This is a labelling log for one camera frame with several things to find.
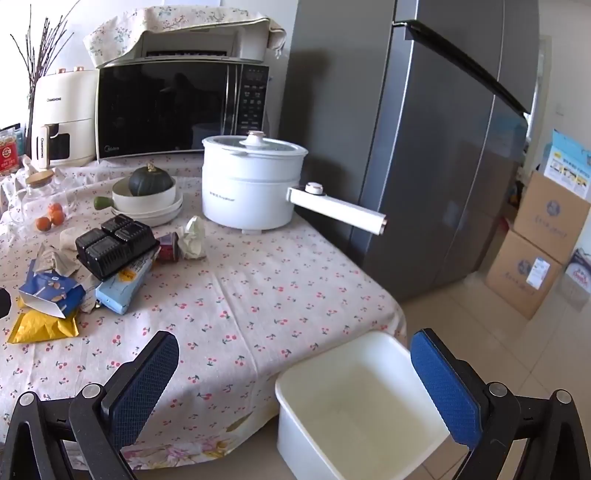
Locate black plastic tray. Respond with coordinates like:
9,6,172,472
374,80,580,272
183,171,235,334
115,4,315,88
75,216,160,281

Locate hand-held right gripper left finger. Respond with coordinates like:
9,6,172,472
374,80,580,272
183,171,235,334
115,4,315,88
0,330,180,480

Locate white bowl with green handle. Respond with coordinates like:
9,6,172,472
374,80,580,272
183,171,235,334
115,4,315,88
93,178,177,213

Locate brown printed packet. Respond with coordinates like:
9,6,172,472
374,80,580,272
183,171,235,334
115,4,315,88
76,272,105,315

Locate white electric pot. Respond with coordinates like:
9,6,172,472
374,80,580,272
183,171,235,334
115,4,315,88
202,138,387,236

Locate white printed wrapper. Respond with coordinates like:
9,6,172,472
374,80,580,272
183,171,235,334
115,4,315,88
31,243,81,278

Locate blue and white box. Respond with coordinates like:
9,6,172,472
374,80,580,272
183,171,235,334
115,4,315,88
544,129,591,200

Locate cherry print tablecloth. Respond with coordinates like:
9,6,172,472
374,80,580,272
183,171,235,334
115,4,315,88
0,150,407,480

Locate cream air fryer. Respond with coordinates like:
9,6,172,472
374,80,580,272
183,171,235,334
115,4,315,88
30,68,100,169

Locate grey refrigerator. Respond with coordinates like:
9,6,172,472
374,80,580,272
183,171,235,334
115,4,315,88
277,0,541,303

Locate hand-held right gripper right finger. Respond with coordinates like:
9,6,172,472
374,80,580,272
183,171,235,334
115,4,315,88
410,329,591,480

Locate light blue snack packet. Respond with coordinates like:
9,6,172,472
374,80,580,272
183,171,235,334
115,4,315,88
95,256,155,315

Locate blue white detergent bag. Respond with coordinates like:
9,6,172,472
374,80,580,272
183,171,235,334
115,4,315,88
556,249,591,310

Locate black microwave oven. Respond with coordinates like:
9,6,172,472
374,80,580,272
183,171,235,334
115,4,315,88
95,60,271,162

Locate floral cloth cover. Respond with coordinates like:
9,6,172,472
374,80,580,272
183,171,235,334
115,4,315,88
83,7,288,69

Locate white plastic bin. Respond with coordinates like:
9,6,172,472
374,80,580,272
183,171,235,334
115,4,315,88
276,331,451,480

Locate cardboard box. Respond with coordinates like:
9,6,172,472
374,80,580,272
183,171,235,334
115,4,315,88
513,171,591,266
485,229,564,320

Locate glass jar with oranges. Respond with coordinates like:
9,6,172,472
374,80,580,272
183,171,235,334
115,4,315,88
0,169,79,227

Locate dark green squash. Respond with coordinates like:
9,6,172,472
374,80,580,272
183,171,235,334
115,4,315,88
128,162,176,197

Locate yellow bag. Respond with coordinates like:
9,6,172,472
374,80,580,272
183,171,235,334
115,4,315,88
7,298,80,344

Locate glass jar with red label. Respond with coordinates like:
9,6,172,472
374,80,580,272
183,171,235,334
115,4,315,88
0,129,21,176

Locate blue snack box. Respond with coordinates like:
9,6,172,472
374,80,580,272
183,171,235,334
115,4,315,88
18,271,87,319

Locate white countertop appliance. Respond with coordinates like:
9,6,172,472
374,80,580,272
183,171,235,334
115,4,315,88
134,28,269,63

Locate red cartoon drink can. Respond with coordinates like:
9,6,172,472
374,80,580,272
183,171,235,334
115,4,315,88
154,232,180,264

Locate dried branches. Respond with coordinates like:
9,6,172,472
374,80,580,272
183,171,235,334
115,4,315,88
9,0,81,100

